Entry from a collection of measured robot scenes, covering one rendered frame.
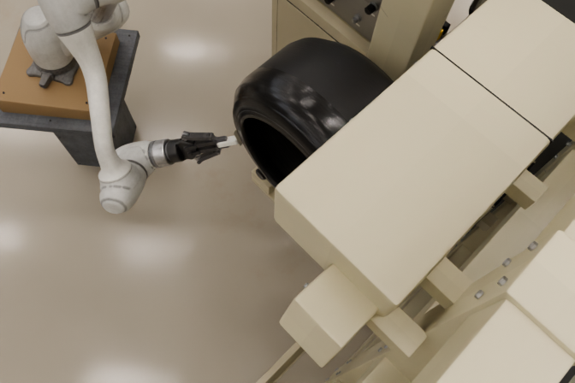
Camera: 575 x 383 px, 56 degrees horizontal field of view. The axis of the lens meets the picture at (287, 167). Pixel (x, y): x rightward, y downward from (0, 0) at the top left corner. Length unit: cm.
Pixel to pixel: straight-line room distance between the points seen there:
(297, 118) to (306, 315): 59
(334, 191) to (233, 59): 235
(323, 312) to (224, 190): 197
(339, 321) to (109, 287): 197
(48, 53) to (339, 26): 107
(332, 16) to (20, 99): 122
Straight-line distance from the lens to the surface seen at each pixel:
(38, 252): 285
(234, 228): 268
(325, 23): 215
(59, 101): 226
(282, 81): 134
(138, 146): 182
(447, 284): 87
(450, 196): 86
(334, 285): 84
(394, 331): 89
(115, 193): 168
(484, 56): 101
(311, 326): 83
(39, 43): 216
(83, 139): 265
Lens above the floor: 254
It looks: 66 degrees down
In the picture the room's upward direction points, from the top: 4 degrees clockwise
